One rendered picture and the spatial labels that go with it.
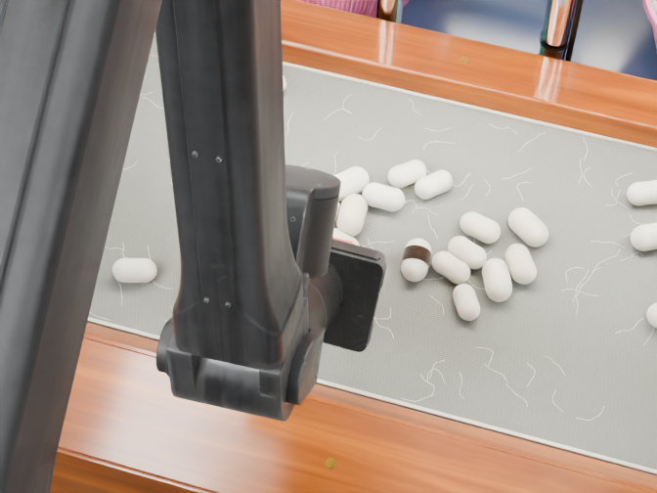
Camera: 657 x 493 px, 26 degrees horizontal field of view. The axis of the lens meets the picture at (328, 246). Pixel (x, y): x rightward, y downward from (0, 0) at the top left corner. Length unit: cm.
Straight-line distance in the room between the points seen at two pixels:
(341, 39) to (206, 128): 61
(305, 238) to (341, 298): 12
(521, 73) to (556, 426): 33
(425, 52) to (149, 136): 25
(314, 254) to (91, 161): 42
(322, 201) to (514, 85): 42
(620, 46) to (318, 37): 31
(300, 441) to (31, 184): 62
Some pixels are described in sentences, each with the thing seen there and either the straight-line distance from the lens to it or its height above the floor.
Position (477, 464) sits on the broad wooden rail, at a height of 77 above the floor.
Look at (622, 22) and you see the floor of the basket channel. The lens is 143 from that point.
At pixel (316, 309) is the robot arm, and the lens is 89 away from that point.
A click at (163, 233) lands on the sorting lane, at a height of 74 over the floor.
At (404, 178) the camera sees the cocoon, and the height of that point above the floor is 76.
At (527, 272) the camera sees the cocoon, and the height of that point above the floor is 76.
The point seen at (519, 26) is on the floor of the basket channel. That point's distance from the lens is 141.
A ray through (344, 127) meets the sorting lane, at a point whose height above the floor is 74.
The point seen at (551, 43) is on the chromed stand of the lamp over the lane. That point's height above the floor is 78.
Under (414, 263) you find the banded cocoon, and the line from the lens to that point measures 112.
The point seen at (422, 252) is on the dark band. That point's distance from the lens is 113.
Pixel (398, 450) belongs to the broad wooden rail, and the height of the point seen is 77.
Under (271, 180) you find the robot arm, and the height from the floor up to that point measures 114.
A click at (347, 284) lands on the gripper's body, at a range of 97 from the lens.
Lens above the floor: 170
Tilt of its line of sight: 56 degrees down
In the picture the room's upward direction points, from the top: straight up
